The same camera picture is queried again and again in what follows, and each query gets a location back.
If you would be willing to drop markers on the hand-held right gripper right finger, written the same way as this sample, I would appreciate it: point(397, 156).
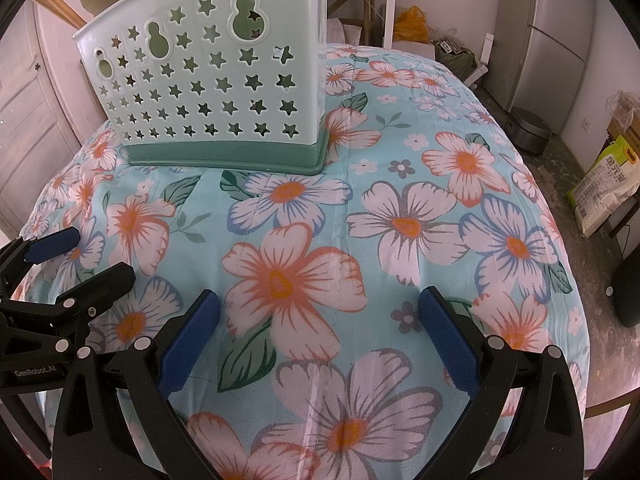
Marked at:
point(450, 342)

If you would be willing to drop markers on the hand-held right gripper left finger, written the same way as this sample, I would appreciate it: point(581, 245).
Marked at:
point(190, 342)

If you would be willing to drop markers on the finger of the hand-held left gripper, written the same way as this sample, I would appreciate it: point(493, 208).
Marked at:
point(105, 285)
point(50, 245)

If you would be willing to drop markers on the wooden chopstick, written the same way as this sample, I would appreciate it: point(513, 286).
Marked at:
point(65, 2)
point(55, 8)

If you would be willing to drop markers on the mint green utensil holder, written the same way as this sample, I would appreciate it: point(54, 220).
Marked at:
point(300, 20)

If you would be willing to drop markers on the floral blanket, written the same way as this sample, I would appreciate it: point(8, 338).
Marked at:
point(400, 170)

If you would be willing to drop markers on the black object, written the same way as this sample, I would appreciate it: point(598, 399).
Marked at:
point(625, 295)

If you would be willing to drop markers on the yellow rice bag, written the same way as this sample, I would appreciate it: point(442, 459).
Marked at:
point(605, 190)

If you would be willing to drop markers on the grey rice cooker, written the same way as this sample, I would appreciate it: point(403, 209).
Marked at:
point(530, 132)

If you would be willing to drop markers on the large cardboard box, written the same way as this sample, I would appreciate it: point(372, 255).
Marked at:
point(625, 122)

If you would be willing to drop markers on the white flat box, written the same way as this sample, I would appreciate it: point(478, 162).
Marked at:
point(480, 60)

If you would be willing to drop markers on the green canvas bag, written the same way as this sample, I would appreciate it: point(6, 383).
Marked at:
point(452, 52)

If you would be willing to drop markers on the grey refrigerator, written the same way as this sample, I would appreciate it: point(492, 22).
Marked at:
point(545, 35)

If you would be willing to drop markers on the white plastic bags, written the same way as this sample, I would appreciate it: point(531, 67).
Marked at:
point(345, 32)

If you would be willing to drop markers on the white long table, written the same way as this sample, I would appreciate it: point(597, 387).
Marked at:
point(390, 10)

